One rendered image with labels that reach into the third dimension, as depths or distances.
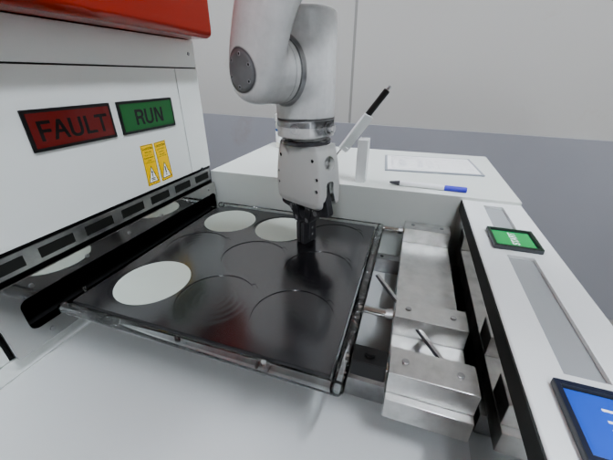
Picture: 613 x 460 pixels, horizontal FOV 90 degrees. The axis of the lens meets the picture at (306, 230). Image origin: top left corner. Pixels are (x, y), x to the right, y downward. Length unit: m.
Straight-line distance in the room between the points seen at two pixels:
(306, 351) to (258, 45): 0.32
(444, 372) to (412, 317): 0.07
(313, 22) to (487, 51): 1.47
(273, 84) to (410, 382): 0.34
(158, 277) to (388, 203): 0.42
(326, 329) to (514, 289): 0.20
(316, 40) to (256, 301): 0.33
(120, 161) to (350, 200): 0.41
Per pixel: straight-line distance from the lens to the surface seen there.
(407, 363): 0.34
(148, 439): 0.42
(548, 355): 0.33
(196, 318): 0.40
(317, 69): 0.43
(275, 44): 0.37
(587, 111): 1.90
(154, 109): 0.62
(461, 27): 1.86
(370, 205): 0.63
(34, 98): 0.51
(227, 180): 0.73
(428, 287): 0.49
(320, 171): 0.44
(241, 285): 0.44
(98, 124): 0.55
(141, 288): 0.48
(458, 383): 0.34
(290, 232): 0.56
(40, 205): 0.51
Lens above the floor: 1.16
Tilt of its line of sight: 27 degrees down
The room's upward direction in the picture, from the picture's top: straight up
